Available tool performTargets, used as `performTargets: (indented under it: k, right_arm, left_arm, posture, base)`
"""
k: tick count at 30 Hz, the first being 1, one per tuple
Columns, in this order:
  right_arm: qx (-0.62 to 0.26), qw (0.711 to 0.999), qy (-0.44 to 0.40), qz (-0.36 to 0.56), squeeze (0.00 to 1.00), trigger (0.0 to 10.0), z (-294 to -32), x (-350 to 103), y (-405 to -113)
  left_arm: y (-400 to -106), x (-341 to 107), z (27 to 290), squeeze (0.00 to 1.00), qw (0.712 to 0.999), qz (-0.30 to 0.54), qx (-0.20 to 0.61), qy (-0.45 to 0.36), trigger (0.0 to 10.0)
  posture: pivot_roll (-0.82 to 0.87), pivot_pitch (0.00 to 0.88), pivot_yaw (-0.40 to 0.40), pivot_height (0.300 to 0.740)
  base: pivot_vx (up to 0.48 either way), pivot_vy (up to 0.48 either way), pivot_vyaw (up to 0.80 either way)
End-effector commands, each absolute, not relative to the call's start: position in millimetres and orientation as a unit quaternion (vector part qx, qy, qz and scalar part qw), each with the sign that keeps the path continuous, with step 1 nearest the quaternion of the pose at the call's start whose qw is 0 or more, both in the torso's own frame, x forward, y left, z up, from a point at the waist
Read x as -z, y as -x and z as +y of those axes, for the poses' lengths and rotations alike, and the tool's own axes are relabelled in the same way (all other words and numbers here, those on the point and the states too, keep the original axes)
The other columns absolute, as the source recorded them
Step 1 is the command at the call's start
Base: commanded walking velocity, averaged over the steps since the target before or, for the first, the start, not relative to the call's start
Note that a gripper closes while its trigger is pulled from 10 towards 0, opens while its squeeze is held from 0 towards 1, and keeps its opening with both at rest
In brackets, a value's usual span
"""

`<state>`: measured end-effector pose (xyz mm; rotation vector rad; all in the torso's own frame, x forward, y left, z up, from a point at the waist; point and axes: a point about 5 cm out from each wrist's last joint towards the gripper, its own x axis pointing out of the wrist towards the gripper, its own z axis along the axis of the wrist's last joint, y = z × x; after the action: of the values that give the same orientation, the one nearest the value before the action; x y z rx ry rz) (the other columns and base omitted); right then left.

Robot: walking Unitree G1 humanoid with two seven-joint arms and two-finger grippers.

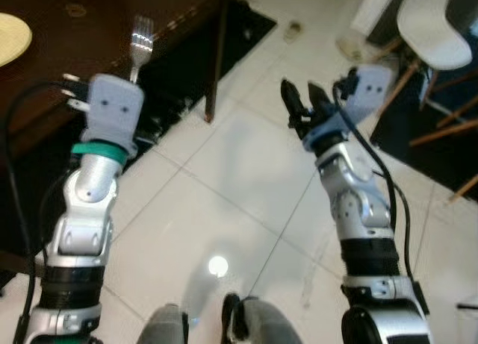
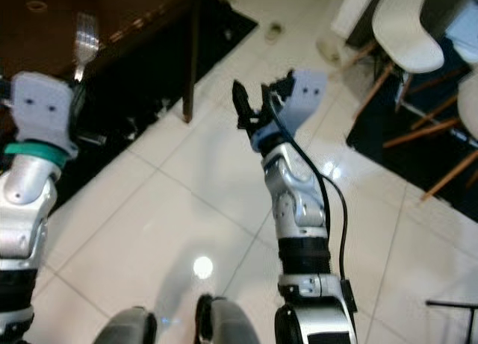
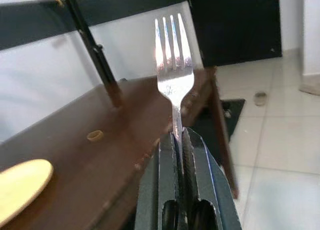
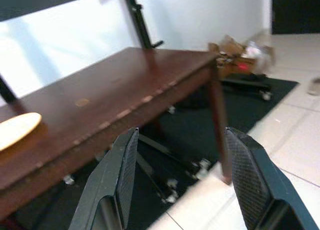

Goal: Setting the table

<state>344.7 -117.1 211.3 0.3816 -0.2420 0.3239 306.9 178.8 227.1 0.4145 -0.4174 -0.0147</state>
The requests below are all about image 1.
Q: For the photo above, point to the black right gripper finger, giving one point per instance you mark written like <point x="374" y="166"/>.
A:
<point x="290" y="98"/>
<point x="317" y="96"/>

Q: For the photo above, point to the silver fork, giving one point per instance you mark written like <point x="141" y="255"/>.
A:
<point x="140" y="49"/>

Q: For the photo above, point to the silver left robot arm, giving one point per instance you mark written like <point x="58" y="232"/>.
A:
<point x="86" y="210"/>

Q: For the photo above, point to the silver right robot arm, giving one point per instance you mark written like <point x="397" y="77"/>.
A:
<point x="366" y="224"/>

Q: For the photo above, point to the clear floor container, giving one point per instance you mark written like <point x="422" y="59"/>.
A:
<point x="349" y="47"/>

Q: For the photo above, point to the small beige floor item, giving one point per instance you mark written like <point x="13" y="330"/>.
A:
<point x="293" y="32"/>

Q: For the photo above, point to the brown wooden table leg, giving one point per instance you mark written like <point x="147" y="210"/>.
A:
<point x="216" y="60"/>

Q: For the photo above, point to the white ribbed panel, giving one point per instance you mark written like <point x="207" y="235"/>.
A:
<point x="377" y="8"/>

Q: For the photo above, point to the white chair wooden legs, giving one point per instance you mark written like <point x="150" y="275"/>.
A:
<point x="429" y="27"/>
<point x="444" y="133"/>

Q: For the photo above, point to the grey right robot leg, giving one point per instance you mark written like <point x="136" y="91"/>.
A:
<point x="265" y="321"/>

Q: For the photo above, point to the grey robot leg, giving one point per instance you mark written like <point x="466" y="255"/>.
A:
<point x="164" y="325"/>
<point x="265" y="321"/>

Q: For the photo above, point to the black metal stand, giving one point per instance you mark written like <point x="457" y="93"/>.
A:
<point x="467" y="307"/>

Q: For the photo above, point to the grey left robot leg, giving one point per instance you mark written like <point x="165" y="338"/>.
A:
<point x="164" y="325"/>

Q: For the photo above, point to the pale yellow plate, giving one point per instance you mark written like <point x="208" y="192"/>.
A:
<point x="11" y="38"/>

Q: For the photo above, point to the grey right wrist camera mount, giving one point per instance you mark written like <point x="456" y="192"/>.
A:
<point x="370" y="90"/>

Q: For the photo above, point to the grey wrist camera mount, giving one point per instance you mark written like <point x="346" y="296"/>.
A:
<point x="112" y="109"/>
<point x="370" y="90"/>

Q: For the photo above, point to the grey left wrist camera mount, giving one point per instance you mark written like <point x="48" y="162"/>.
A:
<point x="112" y="109"/>

